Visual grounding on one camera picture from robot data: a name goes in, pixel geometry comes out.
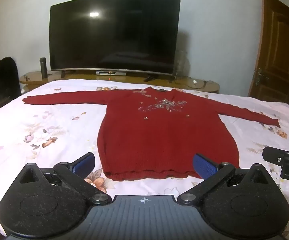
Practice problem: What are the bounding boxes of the floral white bed sheet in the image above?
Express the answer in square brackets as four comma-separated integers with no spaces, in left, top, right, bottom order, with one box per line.
[0,79,289,238]

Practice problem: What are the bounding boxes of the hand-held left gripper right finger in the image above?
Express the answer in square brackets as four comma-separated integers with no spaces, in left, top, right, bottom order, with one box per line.
[177,153,268,205]

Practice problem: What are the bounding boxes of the black curved television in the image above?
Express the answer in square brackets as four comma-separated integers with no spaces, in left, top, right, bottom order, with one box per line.
[49,0,181,82]

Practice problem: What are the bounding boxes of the red embellished sweater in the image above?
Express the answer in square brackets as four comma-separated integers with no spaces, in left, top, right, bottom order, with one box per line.
[22,86,281,182]

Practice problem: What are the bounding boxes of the silver set-top box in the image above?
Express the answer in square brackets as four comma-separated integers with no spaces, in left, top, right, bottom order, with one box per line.
[96,70,127,76]

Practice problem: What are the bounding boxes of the wooden television stand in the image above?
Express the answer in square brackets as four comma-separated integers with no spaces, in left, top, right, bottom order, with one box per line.
[19,70,220,94]

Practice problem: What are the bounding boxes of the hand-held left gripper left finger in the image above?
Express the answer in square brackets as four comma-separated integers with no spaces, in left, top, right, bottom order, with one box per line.
[19,153,112,206]

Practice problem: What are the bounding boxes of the brass door handle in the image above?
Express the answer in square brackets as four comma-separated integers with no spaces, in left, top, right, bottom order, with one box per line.
[254,68,269,85]

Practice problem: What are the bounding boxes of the brown wooden door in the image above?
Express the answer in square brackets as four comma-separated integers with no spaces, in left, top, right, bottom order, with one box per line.
[248,0,289,110]

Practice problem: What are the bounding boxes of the dark thermos bottle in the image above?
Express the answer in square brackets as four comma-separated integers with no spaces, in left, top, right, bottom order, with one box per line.
[40,57,48,79]

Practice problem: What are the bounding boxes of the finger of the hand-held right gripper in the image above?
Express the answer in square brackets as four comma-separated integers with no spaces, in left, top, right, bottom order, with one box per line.
[262,147,289,167]

